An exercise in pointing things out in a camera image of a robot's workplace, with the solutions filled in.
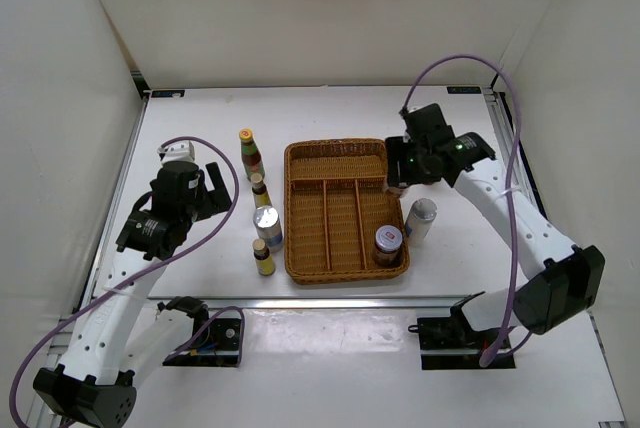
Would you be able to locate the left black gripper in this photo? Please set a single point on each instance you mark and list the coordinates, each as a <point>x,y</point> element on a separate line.
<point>215,200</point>

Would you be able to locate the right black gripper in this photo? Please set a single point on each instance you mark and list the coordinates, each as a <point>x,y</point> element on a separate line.
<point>396,148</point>

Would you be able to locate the brown jar white lid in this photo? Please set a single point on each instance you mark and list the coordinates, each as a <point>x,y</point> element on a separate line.
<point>397,192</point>
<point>387,245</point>

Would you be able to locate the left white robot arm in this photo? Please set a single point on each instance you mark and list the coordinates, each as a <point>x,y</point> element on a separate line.
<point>95,382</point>

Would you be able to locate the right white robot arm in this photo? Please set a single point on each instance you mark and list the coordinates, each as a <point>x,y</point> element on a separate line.
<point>563,279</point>

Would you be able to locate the small brown cork bottle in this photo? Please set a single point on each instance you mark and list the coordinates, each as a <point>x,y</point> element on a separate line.
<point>259,191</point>

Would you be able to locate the green label sauce bottle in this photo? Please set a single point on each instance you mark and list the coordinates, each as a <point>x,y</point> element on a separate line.
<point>250,154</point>

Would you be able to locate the silver lid blue can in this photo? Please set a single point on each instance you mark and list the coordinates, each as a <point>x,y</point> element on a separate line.
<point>266,221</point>

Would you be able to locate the right blue table label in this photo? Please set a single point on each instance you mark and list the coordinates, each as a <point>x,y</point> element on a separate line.
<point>464,90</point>

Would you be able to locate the blue table label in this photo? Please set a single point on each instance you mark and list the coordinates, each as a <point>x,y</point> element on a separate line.
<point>167,94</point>
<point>464,90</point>

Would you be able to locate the small yellow cork bottle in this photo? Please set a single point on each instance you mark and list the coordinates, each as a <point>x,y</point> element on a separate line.
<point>262,256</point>

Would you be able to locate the woven wicker divided basket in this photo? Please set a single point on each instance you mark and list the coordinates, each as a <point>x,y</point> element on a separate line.
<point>334,202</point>

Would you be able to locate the left blue table label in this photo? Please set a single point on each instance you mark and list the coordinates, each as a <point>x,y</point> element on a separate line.
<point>167,94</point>

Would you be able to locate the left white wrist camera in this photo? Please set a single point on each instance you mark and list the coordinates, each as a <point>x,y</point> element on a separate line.
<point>181,151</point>

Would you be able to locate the front aluminium rail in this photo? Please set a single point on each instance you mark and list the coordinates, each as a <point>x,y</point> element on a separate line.
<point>412,302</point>

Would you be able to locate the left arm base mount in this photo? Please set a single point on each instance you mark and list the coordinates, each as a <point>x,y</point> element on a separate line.
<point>220,335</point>

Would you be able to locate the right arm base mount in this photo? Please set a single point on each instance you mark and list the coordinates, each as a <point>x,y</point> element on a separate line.
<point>449,343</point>

